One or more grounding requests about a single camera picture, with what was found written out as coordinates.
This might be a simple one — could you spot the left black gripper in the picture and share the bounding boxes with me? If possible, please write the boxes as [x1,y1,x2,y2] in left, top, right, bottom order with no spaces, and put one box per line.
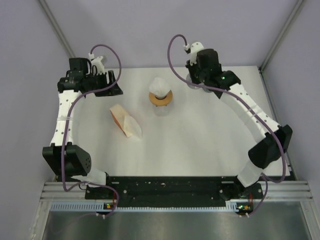
[86,70,122,97]

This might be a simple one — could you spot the grey ribbed glass dripper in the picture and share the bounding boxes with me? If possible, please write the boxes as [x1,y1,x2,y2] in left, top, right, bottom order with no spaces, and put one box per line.
[202,87,212,93]

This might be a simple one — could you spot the grey glass carafe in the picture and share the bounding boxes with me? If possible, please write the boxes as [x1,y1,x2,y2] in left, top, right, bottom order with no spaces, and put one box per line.
[185,74,203,90]

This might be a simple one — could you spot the cream filter holder box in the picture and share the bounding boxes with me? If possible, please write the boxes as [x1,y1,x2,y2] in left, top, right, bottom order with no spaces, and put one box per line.
[109,104,129,138]

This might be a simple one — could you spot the clear glass cup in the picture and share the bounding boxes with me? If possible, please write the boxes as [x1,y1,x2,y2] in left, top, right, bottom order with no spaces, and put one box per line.
[152,104,171,117]

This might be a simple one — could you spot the wooden dripper holder ring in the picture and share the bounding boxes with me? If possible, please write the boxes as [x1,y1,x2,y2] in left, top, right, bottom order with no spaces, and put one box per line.
[148,90,174,106]

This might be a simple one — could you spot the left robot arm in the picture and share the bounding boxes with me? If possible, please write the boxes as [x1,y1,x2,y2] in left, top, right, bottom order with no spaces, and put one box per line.
[42,54,123,199]

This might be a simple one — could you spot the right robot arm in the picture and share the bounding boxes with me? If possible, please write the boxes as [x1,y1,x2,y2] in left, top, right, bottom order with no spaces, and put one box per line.
[185,42,293,198]

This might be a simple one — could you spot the white filters in box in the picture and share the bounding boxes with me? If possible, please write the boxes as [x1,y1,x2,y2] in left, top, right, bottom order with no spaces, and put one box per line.
[123,115,143,139]

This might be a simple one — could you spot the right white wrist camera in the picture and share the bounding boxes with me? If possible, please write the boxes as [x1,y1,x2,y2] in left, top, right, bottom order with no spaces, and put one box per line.
[183,41,204,66]

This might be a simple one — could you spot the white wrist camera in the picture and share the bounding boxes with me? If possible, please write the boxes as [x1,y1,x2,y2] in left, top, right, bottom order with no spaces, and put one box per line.
[183,41,204,66]
[88,53,107,75]

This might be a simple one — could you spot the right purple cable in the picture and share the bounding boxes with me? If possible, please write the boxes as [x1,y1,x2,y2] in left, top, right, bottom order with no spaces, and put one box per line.
[166,34,287,216]

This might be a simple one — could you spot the purple cable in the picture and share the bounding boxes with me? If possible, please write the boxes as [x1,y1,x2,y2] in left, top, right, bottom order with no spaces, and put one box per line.
[166,34,287,216]
[61,44,123,211]

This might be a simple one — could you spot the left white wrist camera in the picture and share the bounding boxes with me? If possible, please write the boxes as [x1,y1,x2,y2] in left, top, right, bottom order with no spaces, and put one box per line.
[88,53,107,75]

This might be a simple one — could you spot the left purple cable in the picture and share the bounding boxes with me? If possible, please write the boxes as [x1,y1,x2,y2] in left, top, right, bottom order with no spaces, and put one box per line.
[61,44,123,211]

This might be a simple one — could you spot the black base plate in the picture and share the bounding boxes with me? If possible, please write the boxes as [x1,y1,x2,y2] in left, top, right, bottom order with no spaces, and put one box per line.
[85,176,263,207]

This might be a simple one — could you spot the left corner aluminium post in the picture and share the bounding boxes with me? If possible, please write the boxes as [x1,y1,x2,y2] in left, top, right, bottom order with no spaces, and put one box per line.
[36,0,77,58]

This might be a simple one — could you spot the corner aluminium post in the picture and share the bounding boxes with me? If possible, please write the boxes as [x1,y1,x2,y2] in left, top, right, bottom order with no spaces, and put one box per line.
[258,0,307,74]
[36,0,77,58]

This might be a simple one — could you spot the right corner aluminium post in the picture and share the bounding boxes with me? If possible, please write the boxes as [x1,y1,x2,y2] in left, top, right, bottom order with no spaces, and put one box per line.
[258,0,307,74]

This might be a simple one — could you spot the aluminium frame rail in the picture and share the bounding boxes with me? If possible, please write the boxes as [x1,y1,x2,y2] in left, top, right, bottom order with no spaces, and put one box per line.
[40,181,314,202]

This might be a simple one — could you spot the grey slotted cable duct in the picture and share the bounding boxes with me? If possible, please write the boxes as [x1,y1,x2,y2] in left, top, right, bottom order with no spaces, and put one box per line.
[50,201,252,213]

